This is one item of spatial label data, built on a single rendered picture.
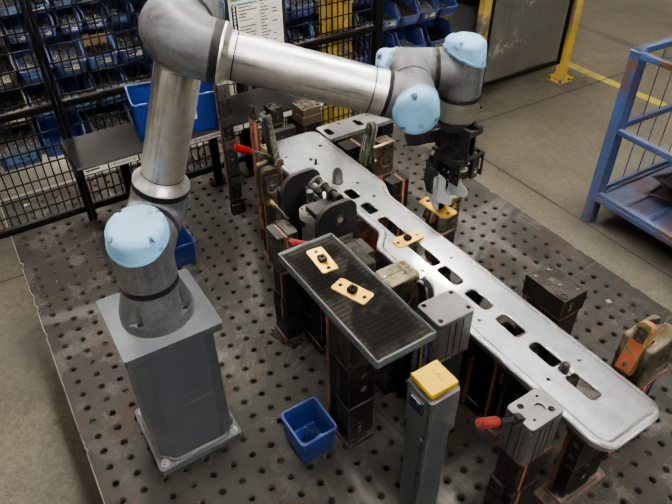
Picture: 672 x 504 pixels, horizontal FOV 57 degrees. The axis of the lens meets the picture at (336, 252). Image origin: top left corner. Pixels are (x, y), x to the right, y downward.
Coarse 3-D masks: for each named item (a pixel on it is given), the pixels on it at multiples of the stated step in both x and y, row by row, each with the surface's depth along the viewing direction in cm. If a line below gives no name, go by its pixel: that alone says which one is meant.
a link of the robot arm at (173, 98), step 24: (216, 0) 103; (168, 72) 107; (168, 96) 109; (192, 96) 111; (168, 120) 112; (192, 120) 116; (144, 144) 118; (168, 144) 116; (144, 168) 120; (168, 168) 119; (144, 192) 121; (168, 192) 122
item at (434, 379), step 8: (424, 368) 109; (432, 368) 109; (440, 368) 109; (416, 376) 108; (424, 376) 108; (432, 376) 108; (440, 376) 108; (448, 376) 108; (424, 384) 106; (432, 384) 106; (440, 384) 106; (448, 384) 106; (456, 384) 107; (432, 392) 105; (440, 392) 105
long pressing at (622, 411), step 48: (288, 144) 204; (384, 192) 181; (384, 240) 164; (432, 240) 164; (480, 288) 149; (480, 336) 136; (528, 336) 137; (528, 384) 126; (624, 384) 126; (576, 432) 118; (624, 432) 117
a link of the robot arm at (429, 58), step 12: (384, 48) 109; (396, 48) 108; (408, 48) 108; (420, 48) 108; (432, 48) 108; (384, 60) 107; (396, 60) 106; (408, 60) 104; (420, 60) 105; (432, 60) 107; (432, 72) 107
